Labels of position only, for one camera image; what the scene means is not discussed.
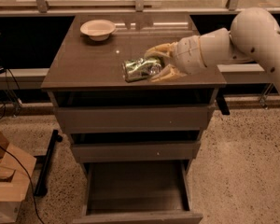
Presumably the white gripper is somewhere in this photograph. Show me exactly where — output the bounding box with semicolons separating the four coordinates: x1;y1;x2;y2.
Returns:
144;35;206;82

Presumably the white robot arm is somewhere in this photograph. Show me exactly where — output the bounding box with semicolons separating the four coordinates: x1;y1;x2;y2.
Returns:
144;7;280;95

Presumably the grey top drawer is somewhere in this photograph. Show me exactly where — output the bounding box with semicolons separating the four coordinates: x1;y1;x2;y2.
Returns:
54;105;215;134

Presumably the grey drawer cabinet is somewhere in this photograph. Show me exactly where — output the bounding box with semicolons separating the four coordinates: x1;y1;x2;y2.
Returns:
40;13;228;173

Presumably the grey middle drawer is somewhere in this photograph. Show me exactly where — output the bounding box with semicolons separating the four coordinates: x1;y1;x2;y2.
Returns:
71;141;201;163

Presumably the grey open bottom drawer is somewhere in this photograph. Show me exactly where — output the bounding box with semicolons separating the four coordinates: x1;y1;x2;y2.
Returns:
73;161;203;224

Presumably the white paper bowl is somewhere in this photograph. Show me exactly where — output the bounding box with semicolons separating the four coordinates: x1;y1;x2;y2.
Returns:
80;20;116;41

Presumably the black floor stand bar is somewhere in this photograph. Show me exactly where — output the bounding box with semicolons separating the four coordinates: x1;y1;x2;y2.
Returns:
34;130;63;197

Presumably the brown cardboard box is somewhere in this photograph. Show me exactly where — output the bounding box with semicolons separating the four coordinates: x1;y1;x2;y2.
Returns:
0;131;36;224

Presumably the black bracket behind cabinet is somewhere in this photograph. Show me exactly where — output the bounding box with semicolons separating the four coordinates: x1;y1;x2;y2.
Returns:
216;89;230;116

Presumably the metal floor bracket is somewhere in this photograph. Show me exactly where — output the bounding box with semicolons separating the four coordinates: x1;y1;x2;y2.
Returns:
259;83;273;109

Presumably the black cable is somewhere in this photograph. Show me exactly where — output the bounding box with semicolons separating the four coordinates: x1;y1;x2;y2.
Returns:
0;135;45;224

